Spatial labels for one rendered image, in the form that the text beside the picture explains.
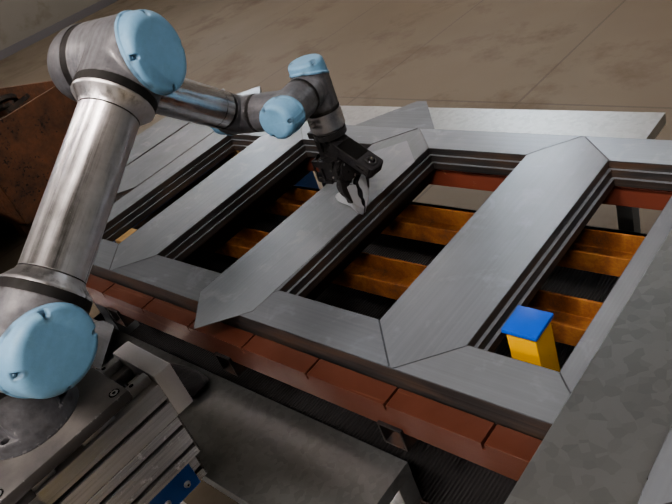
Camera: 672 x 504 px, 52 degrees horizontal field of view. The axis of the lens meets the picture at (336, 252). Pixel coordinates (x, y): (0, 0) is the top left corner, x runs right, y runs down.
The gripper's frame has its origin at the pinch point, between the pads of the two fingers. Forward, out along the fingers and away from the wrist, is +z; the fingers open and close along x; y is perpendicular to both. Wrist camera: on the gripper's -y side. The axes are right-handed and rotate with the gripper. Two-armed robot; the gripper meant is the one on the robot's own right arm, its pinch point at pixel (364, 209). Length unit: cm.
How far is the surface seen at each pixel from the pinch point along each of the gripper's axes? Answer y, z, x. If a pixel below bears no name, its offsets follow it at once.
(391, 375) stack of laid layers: -33.3, 3.2, 37.0
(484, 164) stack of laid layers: -14.1, 4.0, -27.4
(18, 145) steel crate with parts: 330, 34, -51
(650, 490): -82, -20, 55
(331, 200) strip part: 12.7, 1.1, -2.6
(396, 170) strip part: 3.7, 1.1, -17.4
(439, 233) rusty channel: -5.9, 16.5, -15.1
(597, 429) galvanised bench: -74, -17, 49
